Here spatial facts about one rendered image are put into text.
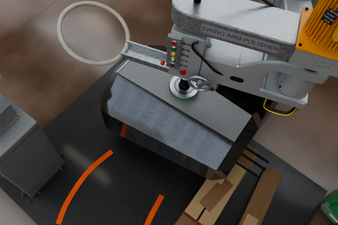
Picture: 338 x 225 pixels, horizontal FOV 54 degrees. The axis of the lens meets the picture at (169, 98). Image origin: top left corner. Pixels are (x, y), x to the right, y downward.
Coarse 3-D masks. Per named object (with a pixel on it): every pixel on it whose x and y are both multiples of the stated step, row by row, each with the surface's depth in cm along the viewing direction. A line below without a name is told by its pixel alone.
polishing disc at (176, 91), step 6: (174, 78) 242; (180, 78) 242; (174, 84) 239; (174, 90) 236; (180, 90) 237; (186, 90) 237; (192, 90) 237; (180, 96) 234; (186, 96) 234; (192, 96) 235
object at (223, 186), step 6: (216, 180) 275; (222, 180) 275; (216, 186) 272; (222, 186) 273; (228, 186) 273; (210, 192) 270; (216, 192) 270; (222, 192) 270; (204, 198) 267; (210, 198) 267; (216, 198) 268; (204, 204) 265; (210, 204) 265; (210, 210) 263
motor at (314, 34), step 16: (320, 0) 145; (336, 0) 133; (304, 16) 163; (320, 16) 144; (336, 16) 133; (304, 32) 158; (320, 32) 147; (336, 32) 137; (304, 48) 153; (320, 48) 154; (336, 48) 151
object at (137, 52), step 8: (128, 40) 226; (128, 48) 228; (136, 48) 229; (144, 48) 226; (152, 48) 224; (128, 56) 221; (136, 56) 226; (144, 56) 226; (152, 56) 226; (160, 56) 227; (144, 64) 222; (152, 64) 219; (160, 64) 224
